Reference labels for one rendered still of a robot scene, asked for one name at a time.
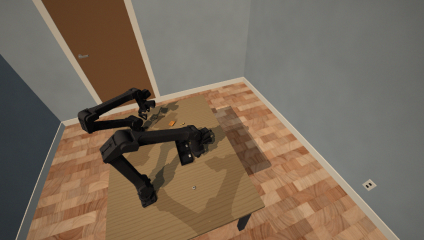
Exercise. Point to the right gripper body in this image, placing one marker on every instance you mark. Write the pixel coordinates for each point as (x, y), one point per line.
(195, 150)

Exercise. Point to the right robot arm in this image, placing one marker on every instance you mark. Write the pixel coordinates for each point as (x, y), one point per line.
(126, 141)

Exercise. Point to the black rack of three bins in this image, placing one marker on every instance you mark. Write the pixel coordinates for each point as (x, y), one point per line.
(183, 152)

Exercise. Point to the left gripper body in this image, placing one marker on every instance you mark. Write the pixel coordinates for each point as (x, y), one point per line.
(140, 110)

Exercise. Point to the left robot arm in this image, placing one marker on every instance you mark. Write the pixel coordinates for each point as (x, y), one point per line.
(88, 116)

